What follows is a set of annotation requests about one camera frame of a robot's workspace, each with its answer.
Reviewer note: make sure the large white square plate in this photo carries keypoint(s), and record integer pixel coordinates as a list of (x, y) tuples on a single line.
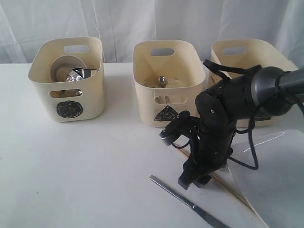
[(276, 190)]

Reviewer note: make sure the steel spoon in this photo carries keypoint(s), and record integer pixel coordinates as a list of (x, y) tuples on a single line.
[(162, 82)]

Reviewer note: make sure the white backdrop curtain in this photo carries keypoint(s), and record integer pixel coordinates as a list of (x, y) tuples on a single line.
[(25, 25)]

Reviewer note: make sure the wooden chopstick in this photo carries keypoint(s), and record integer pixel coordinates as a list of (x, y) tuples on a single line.
[(220, 181)]

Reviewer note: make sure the cream bin with square mark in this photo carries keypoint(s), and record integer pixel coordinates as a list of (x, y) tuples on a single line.
[(249, 52)]

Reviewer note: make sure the cream bin with triangle mark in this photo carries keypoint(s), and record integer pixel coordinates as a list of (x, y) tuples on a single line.
[(179, 63)]

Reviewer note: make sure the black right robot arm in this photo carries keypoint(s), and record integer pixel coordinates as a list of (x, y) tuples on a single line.
[(270, 91)]

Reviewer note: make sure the steel knife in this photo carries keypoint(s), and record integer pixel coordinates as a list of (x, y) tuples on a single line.
[(211, 220)]

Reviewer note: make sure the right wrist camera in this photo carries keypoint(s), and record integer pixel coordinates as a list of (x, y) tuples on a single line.
[(177, 127)]

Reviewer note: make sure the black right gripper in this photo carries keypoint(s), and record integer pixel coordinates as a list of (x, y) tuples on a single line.
[(208, 153)]

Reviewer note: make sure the steel mug with angular handle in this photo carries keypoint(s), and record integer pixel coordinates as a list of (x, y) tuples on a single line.
[(77, 74)]

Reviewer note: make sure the cream bin with circle mark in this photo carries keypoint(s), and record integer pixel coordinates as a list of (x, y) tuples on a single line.
[(58, 106)]

